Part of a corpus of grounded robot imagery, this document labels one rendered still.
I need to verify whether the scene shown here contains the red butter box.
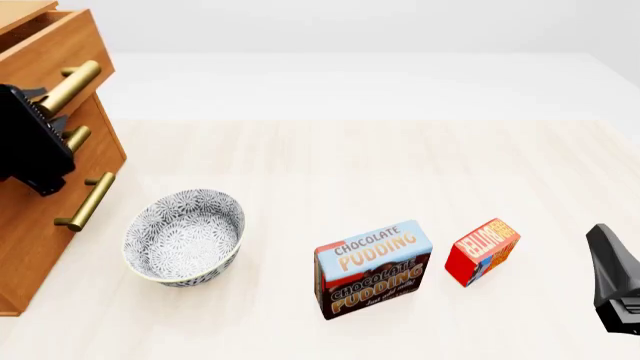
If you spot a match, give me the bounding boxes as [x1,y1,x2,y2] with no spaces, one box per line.
[443,217,522,289]

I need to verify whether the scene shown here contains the chocolate pudding box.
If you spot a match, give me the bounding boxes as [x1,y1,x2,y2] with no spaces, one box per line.
[313,219,435,321]

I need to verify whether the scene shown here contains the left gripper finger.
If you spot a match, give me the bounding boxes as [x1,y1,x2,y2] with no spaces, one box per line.
[21,86,51,102]
[47,113,72,138]

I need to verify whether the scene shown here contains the wooden drawer, short handle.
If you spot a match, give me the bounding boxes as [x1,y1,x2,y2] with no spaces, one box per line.
[58,92,128,178]

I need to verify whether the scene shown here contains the grey floral patterned bowl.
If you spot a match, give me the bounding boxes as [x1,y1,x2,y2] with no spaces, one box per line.
[122,188,248,288]

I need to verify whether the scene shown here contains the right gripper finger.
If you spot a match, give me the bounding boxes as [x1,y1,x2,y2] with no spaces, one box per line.
[585,222,640,307]

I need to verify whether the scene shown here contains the wooden drawer, slim handle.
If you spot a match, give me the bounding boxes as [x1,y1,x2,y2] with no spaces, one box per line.
[0,149,128,317]

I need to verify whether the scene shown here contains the short brass drawer handle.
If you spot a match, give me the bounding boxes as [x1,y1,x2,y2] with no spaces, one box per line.
[61,124,93,154]

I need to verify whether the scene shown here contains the slim brass drawer handle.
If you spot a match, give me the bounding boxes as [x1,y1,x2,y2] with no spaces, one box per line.
[53,171,117,233]

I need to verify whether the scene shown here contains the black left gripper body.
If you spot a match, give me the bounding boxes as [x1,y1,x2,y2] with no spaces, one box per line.
[0,83,78,198]

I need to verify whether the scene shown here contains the wooden cabinet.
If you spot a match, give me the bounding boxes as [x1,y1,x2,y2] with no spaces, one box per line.
[0,0,128,318]

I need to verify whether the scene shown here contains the wooden drawer, pulled open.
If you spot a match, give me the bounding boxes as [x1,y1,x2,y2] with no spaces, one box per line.
[0,9,117,99]

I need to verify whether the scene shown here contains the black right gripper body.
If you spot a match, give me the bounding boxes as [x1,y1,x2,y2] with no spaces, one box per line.
[593,287,640,336]

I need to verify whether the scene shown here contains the long brass drawer handle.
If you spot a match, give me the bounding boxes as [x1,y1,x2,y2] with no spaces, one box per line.
[38,60,103,118]

